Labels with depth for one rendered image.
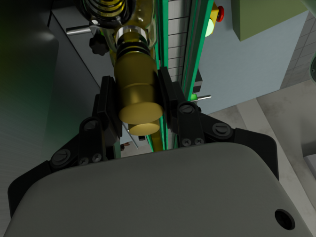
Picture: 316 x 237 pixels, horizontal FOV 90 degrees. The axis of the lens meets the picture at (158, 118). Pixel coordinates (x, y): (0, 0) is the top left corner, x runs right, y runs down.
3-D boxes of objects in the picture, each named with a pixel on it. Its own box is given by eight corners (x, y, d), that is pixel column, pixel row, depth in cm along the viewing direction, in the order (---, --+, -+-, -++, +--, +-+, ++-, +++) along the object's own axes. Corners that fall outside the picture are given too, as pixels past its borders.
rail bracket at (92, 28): (65, -7, 29) (56, 43, 23) (102, -12, 29) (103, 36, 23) (76, 16, 32) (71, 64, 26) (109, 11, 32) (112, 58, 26)
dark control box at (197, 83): (179, 68, 69) (184, 83, 65) (197, 66, 69) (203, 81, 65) (178, 81, 76) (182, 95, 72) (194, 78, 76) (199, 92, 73)
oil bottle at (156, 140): (152, 138, 104) (159, 184, 92) (160, 136, 104) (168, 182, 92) (152, 140, 109) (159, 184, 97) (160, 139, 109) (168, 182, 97)
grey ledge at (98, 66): (56, -16, 34) (49, 15, 29) (96, -22, 34) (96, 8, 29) (136, 134, 120) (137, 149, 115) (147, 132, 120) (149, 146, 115)
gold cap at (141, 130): (160, 96, 20) (166, 129, 18) (138, 107, 21) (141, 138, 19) (142, 82, 17) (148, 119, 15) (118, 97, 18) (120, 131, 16)
